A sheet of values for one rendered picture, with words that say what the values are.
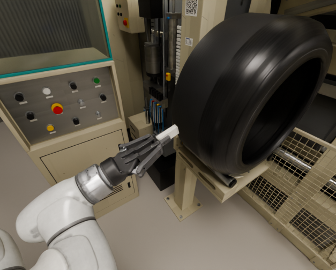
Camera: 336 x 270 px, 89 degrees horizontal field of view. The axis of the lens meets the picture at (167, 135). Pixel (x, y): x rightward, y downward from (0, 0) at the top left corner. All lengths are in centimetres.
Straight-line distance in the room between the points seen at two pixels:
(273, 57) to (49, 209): 63
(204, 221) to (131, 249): 64
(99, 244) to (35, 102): 80
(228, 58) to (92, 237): 54
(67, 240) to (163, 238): 125
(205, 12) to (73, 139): 92
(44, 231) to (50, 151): 73
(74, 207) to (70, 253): 10
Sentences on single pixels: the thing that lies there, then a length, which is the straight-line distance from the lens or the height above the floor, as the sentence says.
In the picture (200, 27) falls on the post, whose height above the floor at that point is 144.
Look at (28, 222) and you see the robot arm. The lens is 51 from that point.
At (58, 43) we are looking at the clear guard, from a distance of 98.
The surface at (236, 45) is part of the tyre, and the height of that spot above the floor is 143.
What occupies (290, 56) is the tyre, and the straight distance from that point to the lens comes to 55.
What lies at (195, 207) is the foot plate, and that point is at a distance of 174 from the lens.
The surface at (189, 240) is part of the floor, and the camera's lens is 163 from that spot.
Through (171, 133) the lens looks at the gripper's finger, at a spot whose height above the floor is 122.
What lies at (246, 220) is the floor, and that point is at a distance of 182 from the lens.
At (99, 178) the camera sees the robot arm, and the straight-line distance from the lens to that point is 45.
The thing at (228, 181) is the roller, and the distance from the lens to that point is 81.
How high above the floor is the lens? 153
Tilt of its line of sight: 39 degrees down
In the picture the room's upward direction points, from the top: straight up
